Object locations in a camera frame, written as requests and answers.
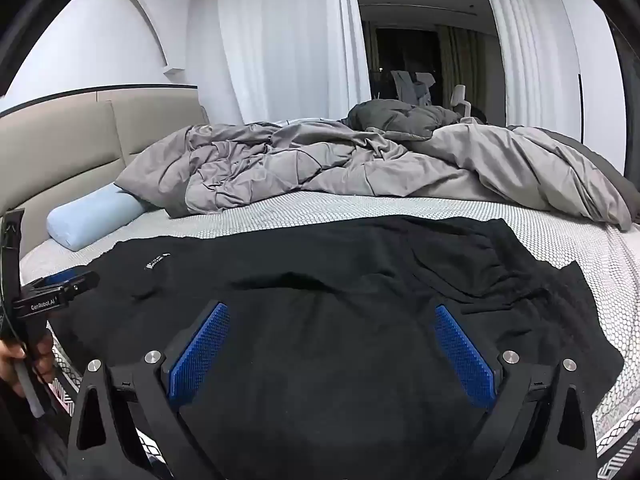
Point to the beige padded headboard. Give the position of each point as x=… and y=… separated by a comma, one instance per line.
x=60, y=145

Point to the olive curtain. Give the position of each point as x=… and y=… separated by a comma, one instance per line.
x=465, y=60

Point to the white wardrobe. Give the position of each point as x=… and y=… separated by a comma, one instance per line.
x=595, y=85

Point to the white patterned bed mattress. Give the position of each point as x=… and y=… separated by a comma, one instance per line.
x=550, y=240

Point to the light blue pillow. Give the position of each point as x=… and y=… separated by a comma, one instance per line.
x=90, y=215

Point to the grey duvet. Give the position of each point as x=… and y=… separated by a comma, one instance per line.
x=300, y=170

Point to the person's left hand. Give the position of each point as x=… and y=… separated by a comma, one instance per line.
x=10, y=355

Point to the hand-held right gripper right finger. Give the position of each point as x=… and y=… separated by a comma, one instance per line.
x=462, y=355

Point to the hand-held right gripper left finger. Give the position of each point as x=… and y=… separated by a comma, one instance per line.
x=200, y=350

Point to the black pants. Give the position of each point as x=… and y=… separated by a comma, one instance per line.
x=325, y=260

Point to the white chair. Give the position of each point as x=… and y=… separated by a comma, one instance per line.
x=459, y=97

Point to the grey hanging clothing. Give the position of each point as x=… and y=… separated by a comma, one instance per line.
x=410, y=85

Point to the dark grey blanket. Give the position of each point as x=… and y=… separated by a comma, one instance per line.
x=395, y=117

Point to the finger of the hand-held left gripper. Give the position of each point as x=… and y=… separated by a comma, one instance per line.
x=75, y=282

